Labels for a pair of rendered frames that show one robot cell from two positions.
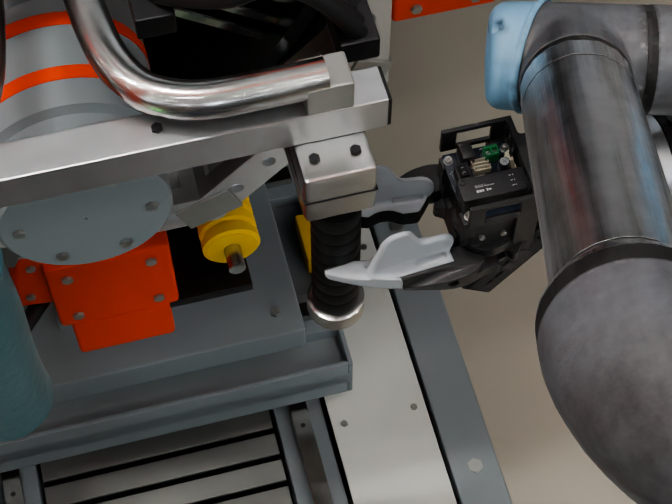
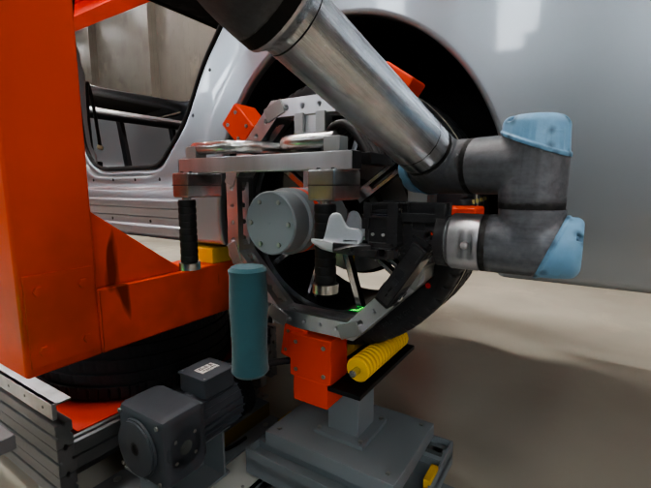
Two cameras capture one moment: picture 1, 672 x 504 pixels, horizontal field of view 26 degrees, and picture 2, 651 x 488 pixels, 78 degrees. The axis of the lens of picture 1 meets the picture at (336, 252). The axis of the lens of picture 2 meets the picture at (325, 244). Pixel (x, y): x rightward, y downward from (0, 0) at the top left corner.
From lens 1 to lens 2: 0.95 m
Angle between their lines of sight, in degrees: 62
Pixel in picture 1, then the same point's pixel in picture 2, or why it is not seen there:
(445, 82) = not seen: outside the picture
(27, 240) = (252, 228)
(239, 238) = (360, 364)
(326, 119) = (328, 155)
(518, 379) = not seen: outside the picture
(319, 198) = (312, 182)
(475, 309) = not seen: outside the picture
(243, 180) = (362, 319)
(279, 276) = (401, 465)
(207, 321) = (360, 459)
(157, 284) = (324, 367)
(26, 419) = (243, 368)
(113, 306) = (307, 372)
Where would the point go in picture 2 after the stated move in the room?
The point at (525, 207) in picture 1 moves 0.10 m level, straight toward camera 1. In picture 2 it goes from (389, 210) to (326, 213)
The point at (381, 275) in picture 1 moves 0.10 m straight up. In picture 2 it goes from (326, 240) to (326, 173)
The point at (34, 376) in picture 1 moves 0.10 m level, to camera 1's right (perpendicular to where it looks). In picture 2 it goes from (255, 348) to (281, 362)
